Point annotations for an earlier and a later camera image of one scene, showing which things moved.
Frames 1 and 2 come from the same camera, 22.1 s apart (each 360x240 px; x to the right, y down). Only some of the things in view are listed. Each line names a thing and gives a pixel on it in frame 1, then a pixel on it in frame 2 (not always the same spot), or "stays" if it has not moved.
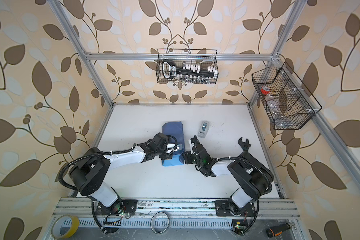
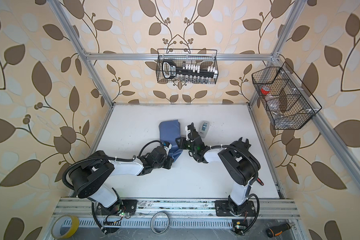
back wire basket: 187,66 stays
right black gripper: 187,159 to 181,144
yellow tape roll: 74,228 stays
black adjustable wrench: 245,146 stays
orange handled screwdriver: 275,230 stays
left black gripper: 166,156 to 170,163
